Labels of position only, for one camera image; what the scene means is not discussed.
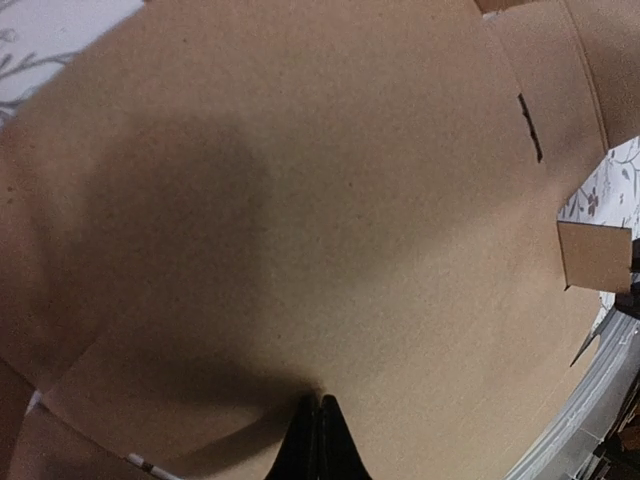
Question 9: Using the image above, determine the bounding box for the brown cardboard box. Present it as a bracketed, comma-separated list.
[1, 1, 639, 479]

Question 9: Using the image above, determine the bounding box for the aluminium front rail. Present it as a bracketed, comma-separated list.
[506, 310, 639, 479]

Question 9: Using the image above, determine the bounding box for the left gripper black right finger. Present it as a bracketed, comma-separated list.
[317, 395, 372, 480]

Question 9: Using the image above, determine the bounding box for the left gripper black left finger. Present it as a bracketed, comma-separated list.
[267, 394, 319, 480]

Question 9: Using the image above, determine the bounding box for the floral patterned table mat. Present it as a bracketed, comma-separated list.
[1, 1, 639, 346]

